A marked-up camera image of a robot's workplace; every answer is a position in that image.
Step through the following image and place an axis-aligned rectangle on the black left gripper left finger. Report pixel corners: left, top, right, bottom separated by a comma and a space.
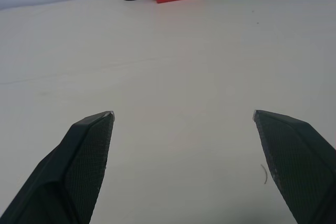
0, 111, 116, 224

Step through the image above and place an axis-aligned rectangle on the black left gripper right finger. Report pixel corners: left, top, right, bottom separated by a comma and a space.
252, 109, 336, 224

